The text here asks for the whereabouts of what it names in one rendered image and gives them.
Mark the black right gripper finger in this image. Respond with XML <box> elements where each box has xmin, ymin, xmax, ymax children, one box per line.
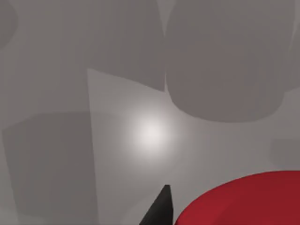
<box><xmin>138</xmin><ymin>184</ymin><xmax>174</xmax><ymax>225</ymax></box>

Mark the red can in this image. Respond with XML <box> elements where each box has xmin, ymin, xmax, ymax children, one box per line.
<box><xmin>172</xmin><ymin>170</ymin><xmax>300</xmax><ymax>225</ymax></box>

